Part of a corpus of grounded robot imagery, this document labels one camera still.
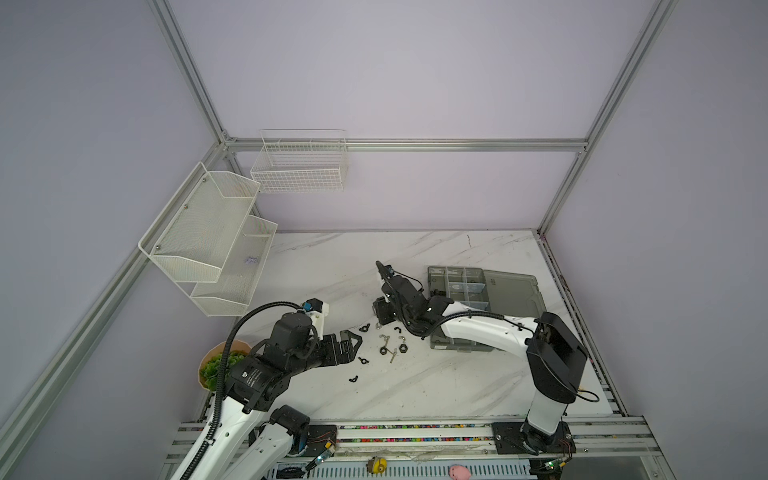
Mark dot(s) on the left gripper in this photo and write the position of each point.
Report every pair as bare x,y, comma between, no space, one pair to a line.
347,353

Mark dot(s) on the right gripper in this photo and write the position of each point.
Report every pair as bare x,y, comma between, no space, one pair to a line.
379,306

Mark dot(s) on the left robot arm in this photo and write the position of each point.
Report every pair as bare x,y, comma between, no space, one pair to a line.
246,435

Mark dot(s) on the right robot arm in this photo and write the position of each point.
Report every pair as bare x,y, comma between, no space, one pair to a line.
555,356

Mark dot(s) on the yellow small object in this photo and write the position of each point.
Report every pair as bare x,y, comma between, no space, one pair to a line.
376,465

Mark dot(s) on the grey plastic organizer box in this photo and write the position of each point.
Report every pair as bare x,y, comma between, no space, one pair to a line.
506,293

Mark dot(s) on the lower white mesh shelf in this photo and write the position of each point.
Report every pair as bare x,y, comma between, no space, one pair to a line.
232,294

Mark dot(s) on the white mesh shelf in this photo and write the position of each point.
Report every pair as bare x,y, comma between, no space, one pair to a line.
232,294
193,236

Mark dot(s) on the potted green plant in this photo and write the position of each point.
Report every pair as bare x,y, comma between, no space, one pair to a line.
211,364

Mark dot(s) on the pink small object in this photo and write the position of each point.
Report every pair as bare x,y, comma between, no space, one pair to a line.
459,472

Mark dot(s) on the upper white mesh shelf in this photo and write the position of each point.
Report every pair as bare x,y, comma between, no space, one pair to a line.
193,236

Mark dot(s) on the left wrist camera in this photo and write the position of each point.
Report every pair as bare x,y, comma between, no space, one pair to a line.
317,311

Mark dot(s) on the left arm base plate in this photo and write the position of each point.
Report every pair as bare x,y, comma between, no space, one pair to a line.
318,435

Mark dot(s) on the white wire basket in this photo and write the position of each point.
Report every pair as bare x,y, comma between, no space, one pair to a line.
301,161

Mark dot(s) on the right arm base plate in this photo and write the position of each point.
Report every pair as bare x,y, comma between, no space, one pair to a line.
520,438

